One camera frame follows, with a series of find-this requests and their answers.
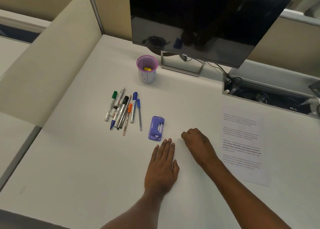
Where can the white marker red label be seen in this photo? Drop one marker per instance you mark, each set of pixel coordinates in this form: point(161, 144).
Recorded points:
point(121, 93)

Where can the black cap marker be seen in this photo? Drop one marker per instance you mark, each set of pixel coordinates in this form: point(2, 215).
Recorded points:
point(125, 99)

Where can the beige cubicle partition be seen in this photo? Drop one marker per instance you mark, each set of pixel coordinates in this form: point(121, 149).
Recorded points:
point(287, 41)

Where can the person's right hand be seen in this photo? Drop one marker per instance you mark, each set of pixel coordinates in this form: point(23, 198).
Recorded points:
point(200, 146)

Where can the blue cap marker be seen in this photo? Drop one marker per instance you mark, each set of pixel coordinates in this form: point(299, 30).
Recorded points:
point(135, 96)

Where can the small yellow block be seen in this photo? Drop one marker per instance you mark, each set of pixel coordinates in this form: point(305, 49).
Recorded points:
point(147, 68)

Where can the orange pen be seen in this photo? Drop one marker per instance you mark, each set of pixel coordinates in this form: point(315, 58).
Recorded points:
point(129, 107)

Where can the white desk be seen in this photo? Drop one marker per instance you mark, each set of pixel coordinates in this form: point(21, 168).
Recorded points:
point(75, 161)

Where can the cream curved side panel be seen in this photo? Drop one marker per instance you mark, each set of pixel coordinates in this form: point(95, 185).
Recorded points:
point(50, 73)

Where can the green cap marker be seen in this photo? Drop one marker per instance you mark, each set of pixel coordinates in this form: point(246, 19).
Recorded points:
point(114, 95)

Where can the person's right forearm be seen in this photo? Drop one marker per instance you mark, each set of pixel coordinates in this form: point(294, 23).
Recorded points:
point(245, 198)

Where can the purple rimmed white pen cup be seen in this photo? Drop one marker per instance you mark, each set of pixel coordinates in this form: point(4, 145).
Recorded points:
point(147, 78)

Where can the stack of printed papers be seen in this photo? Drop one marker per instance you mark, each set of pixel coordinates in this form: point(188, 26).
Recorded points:
point(242, 126)

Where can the person's left hand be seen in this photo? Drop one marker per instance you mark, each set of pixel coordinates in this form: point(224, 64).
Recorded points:
point(161, 171)

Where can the blue pen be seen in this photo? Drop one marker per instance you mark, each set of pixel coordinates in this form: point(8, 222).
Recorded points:
point(139, 113)

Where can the dark pencil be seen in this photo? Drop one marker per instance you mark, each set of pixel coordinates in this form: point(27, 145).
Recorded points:
point(122, 121)

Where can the person's left forearm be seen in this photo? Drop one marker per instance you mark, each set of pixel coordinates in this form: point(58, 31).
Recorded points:
point(135, 211)

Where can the slim blue tip marker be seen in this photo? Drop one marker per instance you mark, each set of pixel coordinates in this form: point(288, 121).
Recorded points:
point(112, 126)

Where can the purple hole punch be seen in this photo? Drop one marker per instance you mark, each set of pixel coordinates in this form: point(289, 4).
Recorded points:
point(153, 128)

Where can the black monitor silver stand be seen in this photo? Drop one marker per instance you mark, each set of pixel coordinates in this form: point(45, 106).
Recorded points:
point(200, 16)

